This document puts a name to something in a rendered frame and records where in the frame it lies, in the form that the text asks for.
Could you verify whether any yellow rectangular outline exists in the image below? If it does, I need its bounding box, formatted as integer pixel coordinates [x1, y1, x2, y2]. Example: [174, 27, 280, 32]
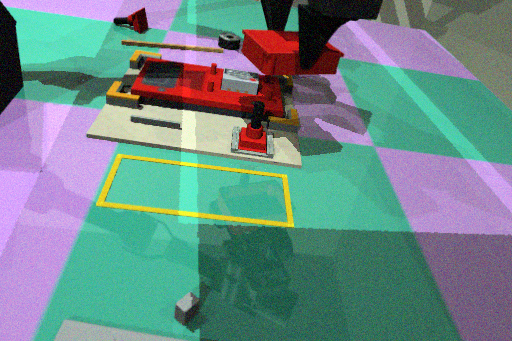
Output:
[95, 154, 294, 228]

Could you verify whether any thin tan wooden stick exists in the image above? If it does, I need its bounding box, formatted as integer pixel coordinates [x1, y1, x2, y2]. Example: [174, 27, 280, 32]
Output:
[121, 40, 223, 53]

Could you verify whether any black toy tyre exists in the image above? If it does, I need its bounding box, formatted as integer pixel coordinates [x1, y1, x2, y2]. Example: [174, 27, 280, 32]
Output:
[218, 32, 241, 50]

